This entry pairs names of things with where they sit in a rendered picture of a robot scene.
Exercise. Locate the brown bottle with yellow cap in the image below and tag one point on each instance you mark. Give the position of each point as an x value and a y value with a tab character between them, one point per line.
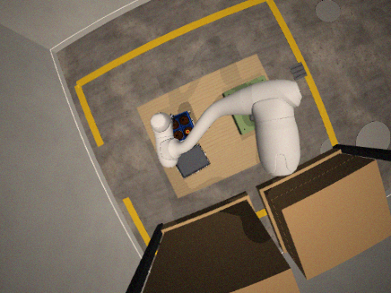
187	130

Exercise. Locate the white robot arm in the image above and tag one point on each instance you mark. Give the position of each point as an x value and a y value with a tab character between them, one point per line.
277	141

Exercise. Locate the blue bottle crate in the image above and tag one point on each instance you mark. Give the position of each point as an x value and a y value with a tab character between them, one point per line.
182	127

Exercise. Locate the orange-brown bottle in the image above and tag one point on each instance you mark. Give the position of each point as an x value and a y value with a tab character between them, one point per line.
178	135
184	120

